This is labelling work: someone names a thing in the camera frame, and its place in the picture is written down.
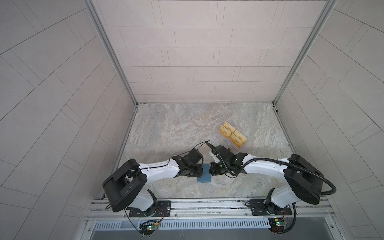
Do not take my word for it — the gold cards left stack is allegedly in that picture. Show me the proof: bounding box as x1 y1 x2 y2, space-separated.
219 122 236 139

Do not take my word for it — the green circuit board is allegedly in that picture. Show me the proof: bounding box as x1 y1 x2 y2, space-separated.
139 221 160 236
268 218 287 233

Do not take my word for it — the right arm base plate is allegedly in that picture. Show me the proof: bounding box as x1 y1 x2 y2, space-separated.
245 200 293 216

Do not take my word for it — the aluminium mounting rail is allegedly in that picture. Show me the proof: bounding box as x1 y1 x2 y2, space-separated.
85 198 336 221

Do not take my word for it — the clear acrylic card stand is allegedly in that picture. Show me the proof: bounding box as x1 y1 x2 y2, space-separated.
216 122 248 152

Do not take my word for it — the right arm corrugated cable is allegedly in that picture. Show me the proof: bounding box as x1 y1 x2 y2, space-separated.
205 142 337 233

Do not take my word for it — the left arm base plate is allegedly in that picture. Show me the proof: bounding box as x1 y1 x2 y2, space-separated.
128 200 172 218

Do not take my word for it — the left camera black cable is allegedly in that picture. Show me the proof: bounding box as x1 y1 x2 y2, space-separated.
176 140 211 158

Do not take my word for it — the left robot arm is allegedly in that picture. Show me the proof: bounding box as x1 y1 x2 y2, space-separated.
103 149 204 216

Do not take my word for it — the left green circuit board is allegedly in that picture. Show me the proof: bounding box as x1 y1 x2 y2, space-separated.
139 221 160 236

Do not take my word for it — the gold cards right stack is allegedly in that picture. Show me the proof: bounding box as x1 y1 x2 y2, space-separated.
230 130 248 148

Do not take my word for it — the gold cards stack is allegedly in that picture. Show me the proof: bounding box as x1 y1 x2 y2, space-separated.
230 130 248 148
219 122 236 139

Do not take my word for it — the right green circuit board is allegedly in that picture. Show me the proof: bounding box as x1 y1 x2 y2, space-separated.
268 218 287 233

